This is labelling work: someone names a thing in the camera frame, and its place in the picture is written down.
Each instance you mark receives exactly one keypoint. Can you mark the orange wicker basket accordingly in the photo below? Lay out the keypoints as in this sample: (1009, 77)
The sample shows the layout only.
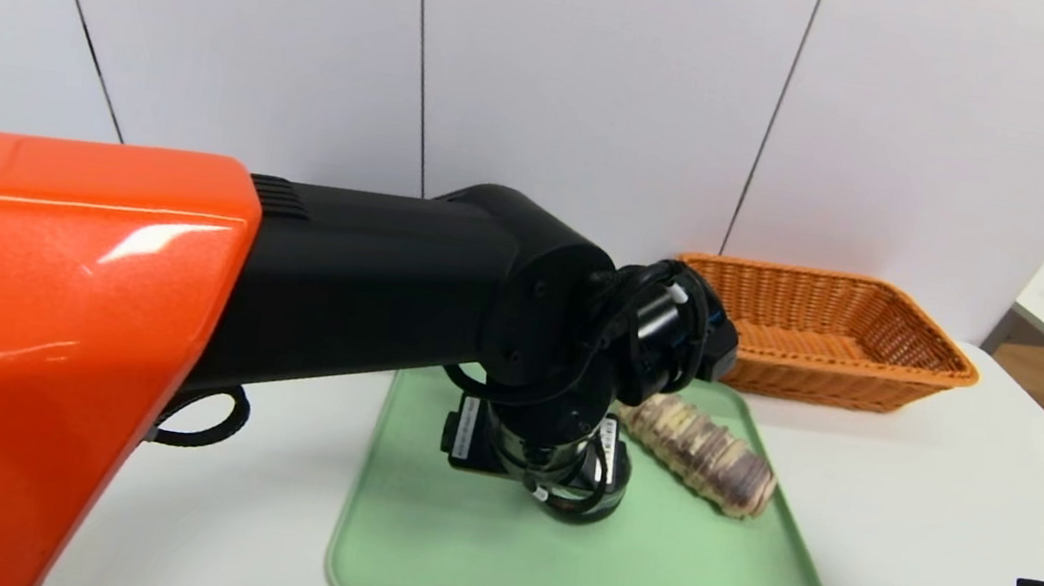
(834, 374)

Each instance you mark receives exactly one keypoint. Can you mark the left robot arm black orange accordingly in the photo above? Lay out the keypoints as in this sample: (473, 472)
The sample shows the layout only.
(24, 318)

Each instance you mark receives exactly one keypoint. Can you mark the light green plastic tray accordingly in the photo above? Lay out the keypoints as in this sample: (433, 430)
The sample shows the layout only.
(647, 572)

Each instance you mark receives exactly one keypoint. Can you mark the striped brown bread roll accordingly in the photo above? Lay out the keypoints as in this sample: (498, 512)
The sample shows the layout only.
(703, 453)

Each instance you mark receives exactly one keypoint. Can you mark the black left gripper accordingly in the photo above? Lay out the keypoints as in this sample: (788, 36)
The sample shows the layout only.
(467, 430)

